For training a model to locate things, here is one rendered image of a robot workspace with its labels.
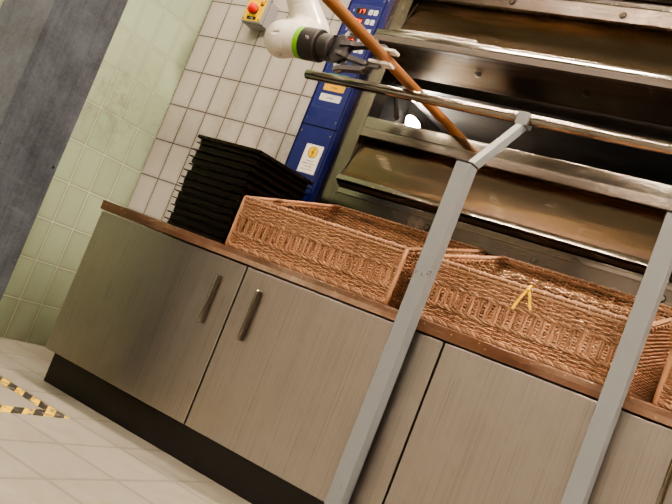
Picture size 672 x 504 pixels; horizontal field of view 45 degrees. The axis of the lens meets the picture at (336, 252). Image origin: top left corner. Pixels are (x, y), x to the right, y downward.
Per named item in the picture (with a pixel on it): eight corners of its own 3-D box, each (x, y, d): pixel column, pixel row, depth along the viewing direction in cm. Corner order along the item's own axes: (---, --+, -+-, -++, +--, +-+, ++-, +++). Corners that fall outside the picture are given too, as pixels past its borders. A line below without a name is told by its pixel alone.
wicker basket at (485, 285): (469, 343, 239) (502, 255, 241) (664, 416, 207) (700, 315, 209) (396, 309, 198) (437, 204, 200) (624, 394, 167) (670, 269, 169)
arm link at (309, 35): (290, 49, 225) (302, 19, 226) (311, 68, 235) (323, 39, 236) (307, 52, 222) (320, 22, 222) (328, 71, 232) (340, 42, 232)
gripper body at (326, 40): (334, 38, 230) (361, 43, 225) (323, 66, 230) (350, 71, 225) (321, 26, 224) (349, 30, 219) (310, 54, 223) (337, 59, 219)
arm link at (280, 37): (256, 59, 236) (255, 20, 231) (284, 50, 245) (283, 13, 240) (294, 67, 229) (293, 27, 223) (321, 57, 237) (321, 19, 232)
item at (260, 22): (250, 29, 314) (260, 5, 315) (270, 32, 309) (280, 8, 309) (239, 20, 308) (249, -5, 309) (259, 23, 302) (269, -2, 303)
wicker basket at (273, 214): (307, 282, 270) (338, 204, 272) (457, 338, 240) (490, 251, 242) (220, 243, 229) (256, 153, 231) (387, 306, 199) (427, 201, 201)
